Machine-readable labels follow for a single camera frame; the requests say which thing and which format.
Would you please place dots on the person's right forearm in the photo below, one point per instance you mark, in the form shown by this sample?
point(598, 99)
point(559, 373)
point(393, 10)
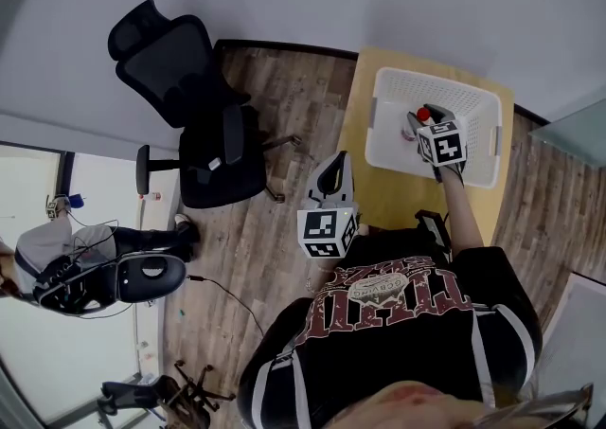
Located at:
point(461, 209)

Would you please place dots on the person's left forearm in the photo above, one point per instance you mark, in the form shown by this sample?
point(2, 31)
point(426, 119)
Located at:
point(324, 273)

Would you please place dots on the person's black printed shirt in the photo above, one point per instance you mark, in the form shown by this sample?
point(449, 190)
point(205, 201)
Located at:
point(393, 351)

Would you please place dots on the black mesh office chair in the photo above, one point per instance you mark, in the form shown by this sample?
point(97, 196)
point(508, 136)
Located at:
point(161, 396)
point(189, 100)

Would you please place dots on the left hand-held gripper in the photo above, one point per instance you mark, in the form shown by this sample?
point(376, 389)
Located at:
point(322, 228)

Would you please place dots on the small red cap sill bottle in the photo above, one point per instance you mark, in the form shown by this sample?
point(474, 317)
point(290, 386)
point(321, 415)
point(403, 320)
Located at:
point(150, 196)

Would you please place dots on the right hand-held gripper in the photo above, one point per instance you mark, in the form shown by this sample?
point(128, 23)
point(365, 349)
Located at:
point(442, 145)

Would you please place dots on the white plastic basket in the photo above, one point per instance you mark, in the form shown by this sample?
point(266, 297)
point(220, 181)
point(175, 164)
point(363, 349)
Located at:
point(393, 152)

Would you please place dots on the black table base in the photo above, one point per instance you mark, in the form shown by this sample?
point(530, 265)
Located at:
point(433, 228)

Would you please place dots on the small red-capped object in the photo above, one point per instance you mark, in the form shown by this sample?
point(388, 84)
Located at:
point(422, 113)

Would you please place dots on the frosted glass door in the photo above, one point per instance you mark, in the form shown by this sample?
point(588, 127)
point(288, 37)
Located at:
point(573, 133)

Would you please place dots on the light wooden table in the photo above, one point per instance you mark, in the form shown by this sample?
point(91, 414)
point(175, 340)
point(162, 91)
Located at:
point(393, 204)

